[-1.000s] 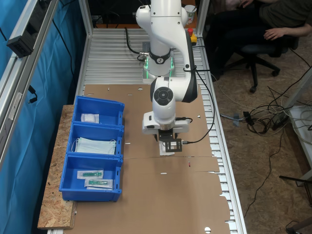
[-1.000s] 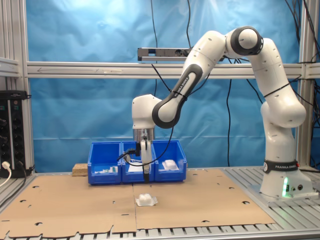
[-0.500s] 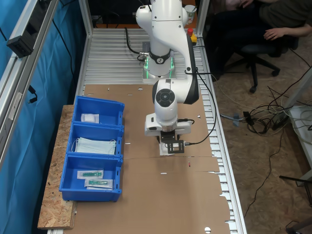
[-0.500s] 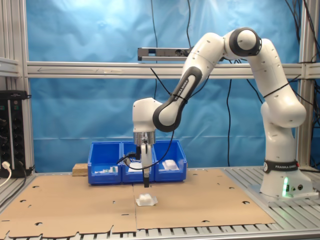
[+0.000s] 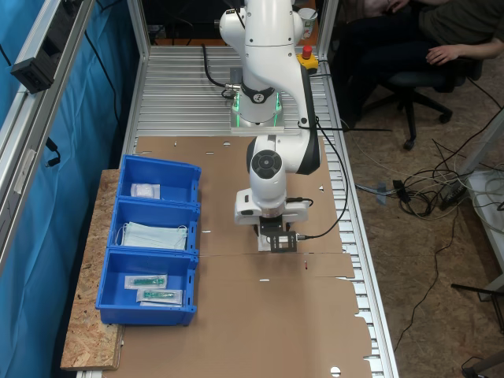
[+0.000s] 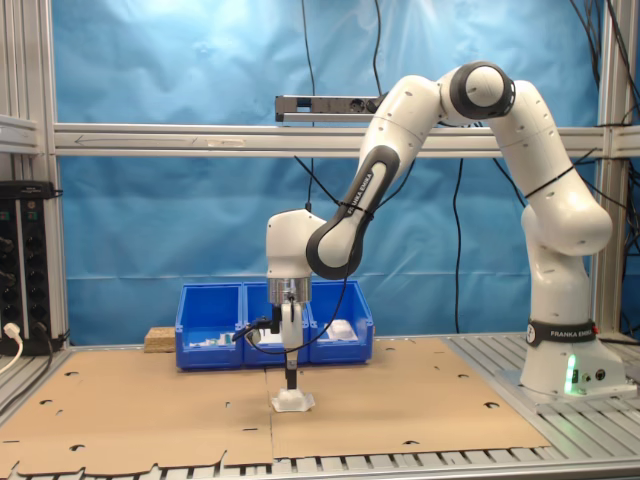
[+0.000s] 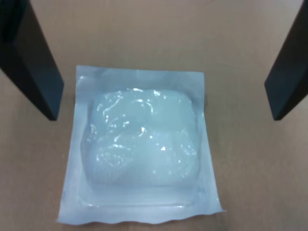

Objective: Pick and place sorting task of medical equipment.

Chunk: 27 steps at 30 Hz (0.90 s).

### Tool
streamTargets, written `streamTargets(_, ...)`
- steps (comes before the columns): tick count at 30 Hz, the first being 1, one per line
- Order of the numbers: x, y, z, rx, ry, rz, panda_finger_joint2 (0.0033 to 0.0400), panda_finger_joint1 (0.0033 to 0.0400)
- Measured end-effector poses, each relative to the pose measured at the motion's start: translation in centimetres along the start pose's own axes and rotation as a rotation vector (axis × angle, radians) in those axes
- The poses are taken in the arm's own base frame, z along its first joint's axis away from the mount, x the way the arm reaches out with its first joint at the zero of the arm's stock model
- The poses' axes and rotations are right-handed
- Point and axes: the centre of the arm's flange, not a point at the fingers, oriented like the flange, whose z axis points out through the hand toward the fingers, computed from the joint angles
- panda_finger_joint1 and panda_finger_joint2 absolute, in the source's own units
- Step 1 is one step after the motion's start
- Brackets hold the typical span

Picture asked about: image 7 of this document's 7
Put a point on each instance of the white gauze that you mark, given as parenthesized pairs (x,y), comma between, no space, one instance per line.
(142,144)

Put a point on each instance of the brown cardboard sheet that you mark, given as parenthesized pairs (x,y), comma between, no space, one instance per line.
(154,33)

